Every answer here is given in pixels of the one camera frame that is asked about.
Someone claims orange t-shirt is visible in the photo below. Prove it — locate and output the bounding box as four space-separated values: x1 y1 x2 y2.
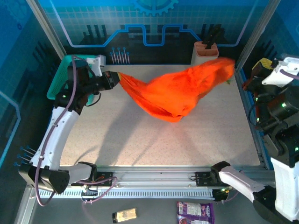
119 57 236 124

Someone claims teal plastic basket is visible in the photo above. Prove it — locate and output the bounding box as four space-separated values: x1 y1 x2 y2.
46 55 103 107

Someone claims purple snack packet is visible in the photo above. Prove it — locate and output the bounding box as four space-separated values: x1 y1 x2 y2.
177 202 215 224

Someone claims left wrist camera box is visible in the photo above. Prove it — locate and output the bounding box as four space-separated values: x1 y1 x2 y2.
86 55 106 77

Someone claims aluminium frame post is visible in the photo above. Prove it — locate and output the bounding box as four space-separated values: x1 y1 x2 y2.
25 0 68 61
235 0 281 70

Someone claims black knife handle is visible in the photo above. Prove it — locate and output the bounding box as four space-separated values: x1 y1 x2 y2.
207 27 226 50
201 24 221 49

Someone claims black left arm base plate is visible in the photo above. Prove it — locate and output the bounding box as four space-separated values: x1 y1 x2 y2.
71 172 114 187

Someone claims aluminium rail frame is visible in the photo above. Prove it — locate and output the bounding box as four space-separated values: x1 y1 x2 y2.
14 166 297 224

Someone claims small electronics board with wires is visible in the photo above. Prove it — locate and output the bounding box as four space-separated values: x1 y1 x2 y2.
214 186 234 203
80 183 99 203

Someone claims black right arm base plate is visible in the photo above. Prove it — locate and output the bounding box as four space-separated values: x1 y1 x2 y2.
195 171 234 187

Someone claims white slotted cable duct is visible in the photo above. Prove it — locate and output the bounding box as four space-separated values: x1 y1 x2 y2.
36 188 215 200

